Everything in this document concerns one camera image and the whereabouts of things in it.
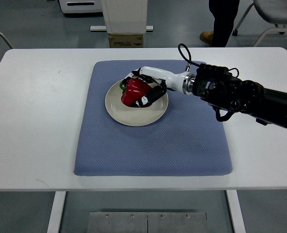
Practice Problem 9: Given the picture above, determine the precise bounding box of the white machine cabinet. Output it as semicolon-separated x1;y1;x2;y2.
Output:
58;0;102;15

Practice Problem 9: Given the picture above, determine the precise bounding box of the grey chair right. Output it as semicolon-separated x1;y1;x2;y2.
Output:
232;0;287;47

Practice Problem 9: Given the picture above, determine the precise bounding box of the cream round plate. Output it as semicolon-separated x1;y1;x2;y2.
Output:
105;82;169;127

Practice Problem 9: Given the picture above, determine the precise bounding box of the white pedestal column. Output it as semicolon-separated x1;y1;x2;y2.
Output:
90;0;154;34

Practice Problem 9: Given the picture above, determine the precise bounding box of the blue textured mat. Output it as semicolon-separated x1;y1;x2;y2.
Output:
74;60;232;176

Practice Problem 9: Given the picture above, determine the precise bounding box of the cardboard box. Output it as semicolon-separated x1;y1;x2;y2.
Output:
109;34;144;48

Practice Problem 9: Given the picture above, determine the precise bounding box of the white table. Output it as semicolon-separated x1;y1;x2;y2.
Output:
0;48;287;233

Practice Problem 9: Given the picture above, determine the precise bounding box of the tan work boot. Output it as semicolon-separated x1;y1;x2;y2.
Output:
199;31;214;45

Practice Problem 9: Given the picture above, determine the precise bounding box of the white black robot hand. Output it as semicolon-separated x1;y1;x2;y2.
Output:
122;67;195;108

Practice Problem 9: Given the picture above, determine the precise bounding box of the person's dark trouser leg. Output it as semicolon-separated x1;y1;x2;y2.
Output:
208;0;240;48

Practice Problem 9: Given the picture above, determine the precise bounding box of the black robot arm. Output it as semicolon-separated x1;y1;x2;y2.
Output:
182;56;287;129

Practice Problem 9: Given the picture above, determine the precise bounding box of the red bell pepper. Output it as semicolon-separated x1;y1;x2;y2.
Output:
120;78;152;107

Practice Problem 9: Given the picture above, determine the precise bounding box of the metal base plate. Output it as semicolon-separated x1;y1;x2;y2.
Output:
87;212;209;233

